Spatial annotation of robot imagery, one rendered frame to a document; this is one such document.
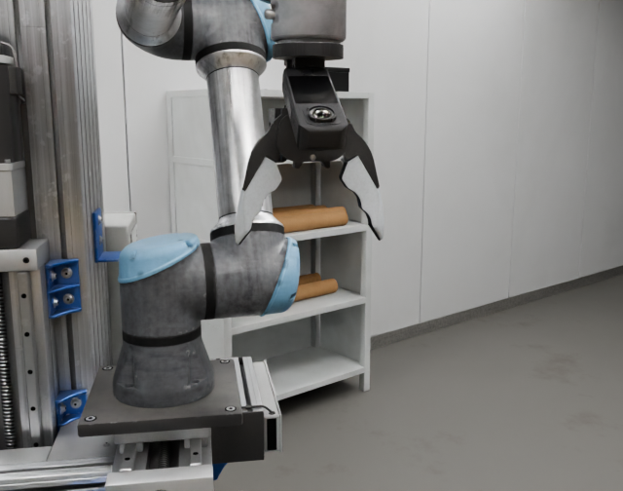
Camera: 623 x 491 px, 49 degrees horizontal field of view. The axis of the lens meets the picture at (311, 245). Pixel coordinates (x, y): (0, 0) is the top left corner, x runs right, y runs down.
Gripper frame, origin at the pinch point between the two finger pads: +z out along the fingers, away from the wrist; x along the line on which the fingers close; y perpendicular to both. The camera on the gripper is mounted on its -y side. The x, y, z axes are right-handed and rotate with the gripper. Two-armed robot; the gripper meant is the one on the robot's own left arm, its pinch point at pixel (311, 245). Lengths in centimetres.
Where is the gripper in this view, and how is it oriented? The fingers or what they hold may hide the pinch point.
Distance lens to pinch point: 70.4
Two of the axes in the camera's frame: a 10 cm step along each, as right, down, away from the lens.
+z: 0.0, 9.8, 1.9
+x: -9.9, 0.3, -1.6
